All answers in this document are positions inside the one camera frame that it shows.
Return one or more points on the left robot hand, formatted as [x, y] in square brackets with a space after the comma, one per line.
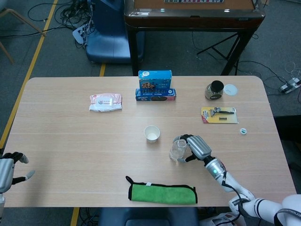
[5, 171]

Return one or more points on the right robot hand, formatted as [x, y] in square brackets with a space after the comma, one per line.
[200, 148]

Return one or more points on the clear plastic bottle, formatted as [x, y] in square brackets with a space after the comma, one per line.
[176, 151]

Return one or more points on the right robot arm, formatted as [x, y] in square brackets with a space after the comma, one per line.
[237, 186]

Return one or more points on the small white bottle cap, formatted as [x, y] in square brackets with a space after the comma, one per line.
[243, 131]

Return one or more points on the white paper cup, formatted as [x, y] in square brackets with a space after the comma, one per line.
[152, 135]

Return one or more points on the yellow razor blister pack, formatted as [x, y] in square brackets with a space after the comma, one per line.
[218, 115]

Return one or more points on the glass jar black lid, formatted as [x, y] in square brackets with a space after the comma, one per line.
[214, 91]

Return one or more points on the green microfiber cloth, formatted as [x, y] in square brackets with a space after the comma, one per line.
[162, 194]

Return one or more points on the white round disc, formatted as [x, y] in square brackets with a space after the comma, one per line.
[231, 90]

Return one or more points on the dark blue Oreo box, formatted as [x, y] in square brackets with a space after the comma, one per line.
[155, 95]

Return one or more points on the white printed packaging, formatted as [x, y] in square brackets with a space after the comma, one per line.
[218, 220]

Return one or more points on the light blue cookie box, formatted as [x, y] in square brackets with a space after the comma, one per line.
[155, 78]

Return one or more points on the pink wet wipes pack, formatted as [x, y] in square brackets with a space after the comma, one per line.
[105, 102]

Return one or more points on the grey power strip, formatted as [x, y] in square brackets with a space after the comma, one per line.
[290, 85]

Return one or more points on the brown mahjong table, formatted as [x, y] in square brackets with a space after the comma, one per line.
[192, 18]

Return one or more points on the face-up mahjong tile row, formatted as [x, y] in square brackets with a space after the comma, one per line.
[192, 1]

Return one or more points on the chair with wooden legs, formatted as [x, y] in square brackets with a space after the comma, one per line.
[21, 17]

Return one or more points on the white power strip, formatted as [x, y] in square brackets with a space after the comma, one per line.
[80, 34]

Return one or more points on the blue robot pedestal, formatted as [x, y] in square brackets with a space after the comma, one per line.
[108, 35]

